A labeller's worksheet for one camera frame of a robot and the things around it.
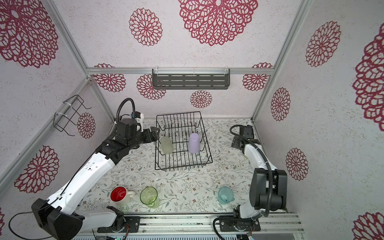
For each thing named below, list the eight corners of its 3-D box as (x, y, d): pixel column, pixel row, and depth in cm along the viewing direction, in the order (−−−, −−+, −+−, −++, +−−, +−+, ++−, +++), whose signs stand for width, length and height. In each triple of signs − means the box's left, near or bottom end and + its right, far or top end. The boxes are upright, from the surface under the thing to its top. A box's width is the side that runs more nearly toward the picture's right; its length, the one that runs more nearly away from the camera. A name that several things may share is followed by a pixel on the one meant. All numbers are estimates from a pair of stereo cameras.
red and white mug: (114, 206, 81) (108, 201, 75) (119, 191, 86) (113, 186, 80) (133, 206, 81) (128, 201, 75) (136, 191, 86) (132, 186, 80)
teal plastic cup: (218, 204, 82) (220, 199, 75) (216, 192, 86) (219, 186, 79) (230, 204, 82) (234, 199, 75) (228, 192, 86) (232, 186, 79)
